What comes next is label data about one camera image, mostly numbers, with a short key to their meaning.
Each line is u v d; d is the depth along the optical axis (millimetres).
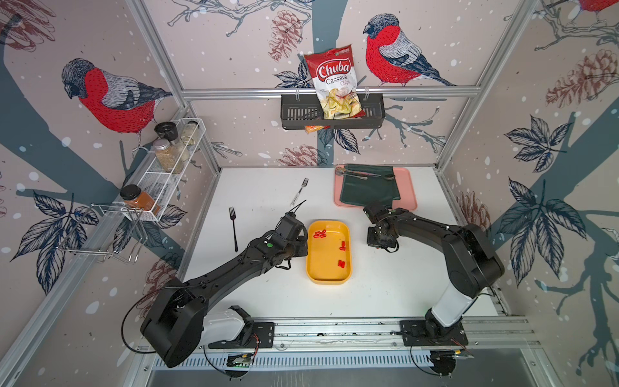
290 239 654
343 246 925
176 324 401
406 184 1148
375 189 1106
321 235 969
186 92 928
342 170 1190
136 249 643
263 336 730
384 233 713
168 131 732
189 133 856
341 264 882
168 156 714
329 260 908
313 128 901
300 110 949
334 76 819
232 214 1037
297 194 1104
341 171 1185
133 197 591
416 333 730
